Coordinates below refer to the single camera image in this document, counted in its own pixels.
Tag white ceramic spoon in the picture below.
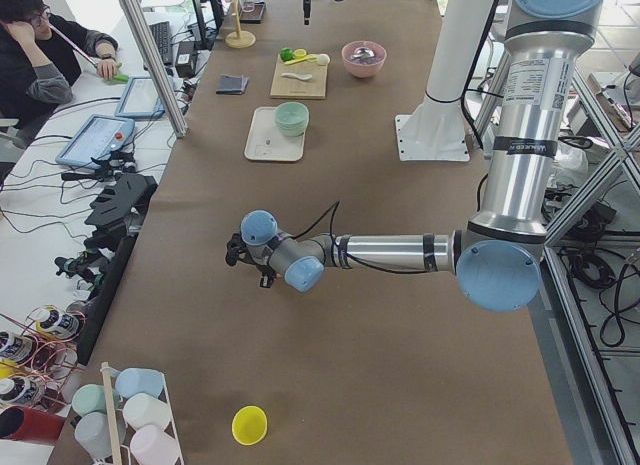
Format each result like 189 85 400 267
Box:
280 72 313 82

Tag wooden mug tree stand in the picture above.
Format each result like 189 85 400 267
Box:
225 0 256 49

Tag bamboo cutting board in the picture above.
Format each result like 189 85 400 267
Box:
270 56 329 100

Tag red cup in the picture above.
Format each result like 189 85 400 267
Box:
1 406 65 446

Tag green toy lime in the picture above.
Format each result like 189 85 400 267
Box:
279 48 294 62

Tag black stand holder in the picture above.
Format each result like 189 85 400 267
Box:
84 173 158 251

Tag person in black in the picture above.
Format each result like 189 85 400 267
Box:
1 0 119 130

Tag yellow plastic knife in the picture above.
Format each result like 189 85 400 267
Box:
283 54 318 66

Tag grey folded cloth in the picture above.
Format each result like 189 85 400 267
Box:
216 74 249 95

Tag white cup rack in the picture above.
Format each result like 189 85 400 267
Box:
71 363 185 464

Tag aluminium frame post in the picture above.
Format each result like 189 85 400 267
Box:
118 0 188 138

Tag metal ice scoop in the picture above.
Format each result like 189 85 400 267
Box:
349 46 376 63

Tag stacked green bowls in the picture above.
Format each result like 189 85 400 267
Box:
274 102 310 137

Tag blue teach pendant far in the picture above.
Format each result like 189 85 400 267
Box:
114 76 165 120

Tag large pink bowl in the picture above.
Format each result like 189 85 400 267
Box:
341 40 387 78

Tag yellow plastic cup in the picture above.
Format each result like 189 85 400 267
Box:
231 405 268 446

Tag blue teach pendant near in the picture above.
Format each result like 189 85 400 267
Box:
55 114 135 169

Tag blue teach pendant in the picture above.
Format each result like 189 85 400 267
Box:
114 76 165 120
55 114 135 169

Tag cream cartoon serving tray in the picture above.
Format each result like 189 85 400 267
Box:
244 106 306 162

